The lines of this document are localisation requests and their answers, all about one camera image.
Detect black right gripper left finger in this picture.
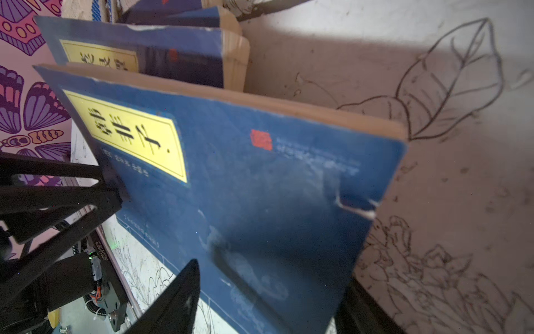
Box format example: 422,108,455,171
127,259,200,334

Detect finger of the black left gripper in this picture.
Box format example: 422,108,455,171
1,153,122,308

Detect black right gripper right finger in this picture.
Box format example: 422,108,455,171
334,278,405,334

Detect navy book yellow label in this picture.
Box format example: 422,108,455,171
36,64,407,333

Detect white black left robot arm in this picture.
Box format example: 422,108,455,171
1,153,122,333

